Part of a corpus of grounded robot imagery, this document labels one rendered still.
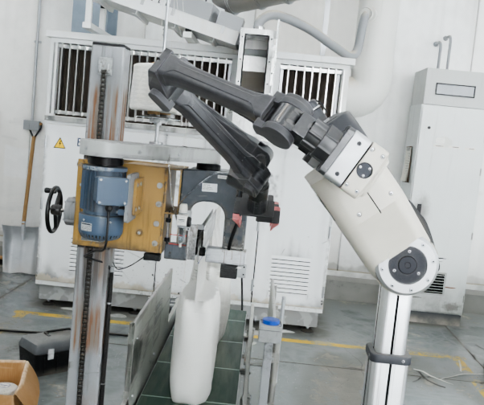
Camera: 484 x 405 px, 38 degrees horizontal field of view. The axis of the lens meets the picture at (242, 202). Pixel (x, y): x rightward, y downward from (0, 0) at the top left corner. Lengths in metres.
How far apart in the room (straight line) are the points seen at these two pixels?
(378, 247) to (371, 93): 3.87
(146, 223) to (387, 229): 1.07
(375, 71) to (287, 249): 1.54
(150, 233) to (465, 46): 4.73
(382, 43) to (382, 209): 3.99
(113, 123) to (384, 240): 1.22
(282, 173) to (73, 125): 1.61
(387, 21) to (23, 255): 3.78
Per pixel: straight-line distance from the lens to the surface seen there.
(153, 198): 2.52
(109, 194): 2.28
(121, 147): 2.33
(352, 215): 1.68
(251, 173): 1.91
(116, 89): 2.59
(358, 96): 5.54
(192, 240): 2.54
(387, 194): 1.68
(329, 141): 1.51
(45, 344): 4.17
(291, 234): 5.25
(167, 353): 3.50
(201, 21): 4.92
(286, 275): 5.30
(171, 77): 1.69
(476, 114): 6.15
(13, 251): 6.72
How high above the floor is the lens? 1.50
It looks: 6 degrees down
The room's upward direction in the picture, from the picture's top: 6 degrees clockwise
